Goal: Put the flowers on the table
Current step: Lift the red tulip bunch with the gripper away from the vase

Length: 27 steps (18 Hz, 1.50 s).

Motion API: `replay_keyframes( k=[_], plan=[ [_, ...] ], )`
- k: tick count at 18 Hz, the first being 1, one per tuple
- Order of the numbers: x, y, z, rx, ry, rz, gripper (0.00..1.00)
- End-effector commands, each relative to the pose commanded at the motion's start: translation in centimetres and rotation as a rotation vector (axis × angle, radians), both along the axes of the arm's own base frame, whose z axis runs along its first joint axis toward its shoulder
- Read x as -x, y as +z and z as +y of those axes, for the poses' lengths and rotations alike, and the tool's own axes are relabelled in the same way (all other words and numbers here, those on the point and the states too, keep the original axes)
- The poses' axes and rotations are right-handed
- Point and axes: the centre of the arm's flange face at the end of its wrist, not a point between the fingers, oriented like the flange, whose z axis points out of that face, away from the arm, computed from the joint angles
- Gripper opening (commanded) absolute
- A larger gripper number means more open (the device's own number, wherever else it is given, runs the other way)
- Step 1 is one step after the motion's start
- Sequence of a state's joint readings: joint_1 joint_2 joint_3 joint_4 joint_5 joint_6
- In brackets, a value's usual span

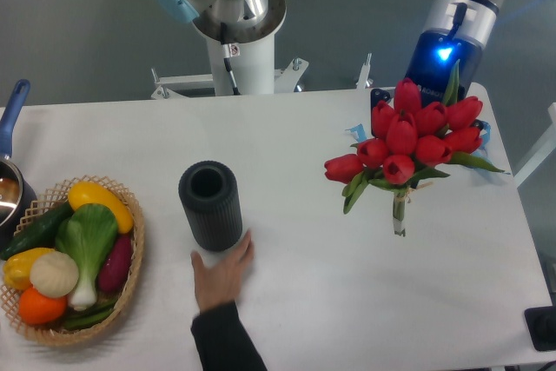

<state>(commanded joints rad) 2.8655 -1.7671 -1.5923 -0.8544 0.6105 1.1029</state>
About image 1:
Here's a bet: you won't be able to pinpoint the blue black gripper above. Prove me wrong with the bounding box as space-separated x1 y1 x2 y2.
370 31 484 136

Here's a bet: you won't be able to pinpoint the red tulip bouquet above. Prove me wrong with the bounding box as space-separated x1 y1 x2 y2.
324 64 499 236

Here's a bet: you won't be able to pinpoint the dark grey ribbed vase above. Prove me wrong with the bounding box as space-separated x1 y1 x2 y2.
178 161 243 252

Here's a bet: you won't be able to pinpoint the black sleeved forearm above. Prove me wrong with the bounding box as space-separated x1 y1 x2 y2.
190 301 267 371

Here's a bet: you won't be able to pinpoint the bare human hand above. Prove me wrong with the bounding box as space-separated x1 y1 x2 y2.
190 229 255 314

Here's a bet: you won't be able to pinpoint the black device at edge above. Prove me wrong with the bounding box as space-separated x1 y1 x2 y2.
524 306 556 352

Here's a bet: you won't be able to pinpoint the purple sweet potato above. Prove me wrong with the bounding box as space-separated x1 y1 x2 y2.
97 235 133 293

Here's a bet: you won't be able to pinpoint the green bok choy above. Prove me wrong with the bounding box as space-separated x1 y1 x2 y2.
55 203 118 311

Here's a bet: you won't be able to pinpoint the dark green cucumber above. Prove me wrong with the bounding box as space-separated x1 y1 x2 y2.
1 202 73 261

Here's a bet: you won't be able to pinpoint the green bean pods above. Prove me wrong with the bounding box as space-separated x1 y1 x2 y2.
62 298 116 331

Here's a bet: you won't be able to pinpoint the cream white garlic bulb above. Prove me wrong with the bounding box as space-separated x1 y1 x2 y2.
30 251 79 298

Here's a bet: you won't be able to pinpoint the woven wicker basket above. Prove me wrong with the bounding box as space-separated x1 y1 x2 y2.
1 175 145 347

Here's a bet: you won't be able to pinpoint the orange fruit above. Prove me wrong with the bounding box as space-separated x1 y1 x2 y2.
18 287 67 326

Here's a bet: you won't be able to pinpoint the yellow bell pepper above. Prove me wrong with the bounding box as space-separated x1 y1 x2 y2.
3 248 55 291

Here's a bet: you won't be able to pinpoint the white metal frame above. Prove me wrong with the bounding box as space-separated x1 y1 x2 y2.
513 103 555 188

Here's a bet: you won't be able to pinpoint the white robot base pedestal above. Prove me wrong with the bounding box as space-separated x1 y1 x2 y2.
151 0 309 99

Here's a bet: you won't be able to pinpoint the blue handled saucepan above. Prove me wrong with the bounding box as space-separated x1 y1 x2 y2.
1 79 36 250

